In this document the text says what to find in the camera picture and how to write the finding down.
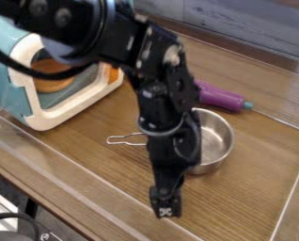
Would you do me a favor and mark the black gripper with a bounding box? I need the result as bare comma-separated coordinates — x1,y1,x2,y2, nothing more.
138,109,202,218

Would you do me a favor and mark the silver pot with wire handle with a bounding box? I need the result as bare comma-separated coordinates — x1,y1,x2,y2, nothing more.
105,107,236,176

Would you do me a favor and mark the purple toy eggplant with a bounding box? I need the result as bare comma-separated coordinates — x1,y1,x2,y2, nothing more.
194,80,253,112

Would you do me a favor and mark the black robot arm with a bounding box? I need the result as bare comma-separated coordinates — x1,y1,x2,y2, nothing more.
0,0,201,218

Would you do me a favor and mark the clear acrylic barrier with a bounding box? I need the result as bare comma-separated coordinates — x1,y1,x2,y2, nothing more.
0,105,202,241

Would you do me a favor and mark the blue toy microwave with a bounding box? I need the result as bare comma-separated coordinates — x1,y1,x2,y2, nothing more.
0,16,122,131

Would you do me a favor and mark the black cable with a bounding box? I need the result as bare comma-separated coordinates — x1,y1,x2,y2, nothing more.
0,212,40,241

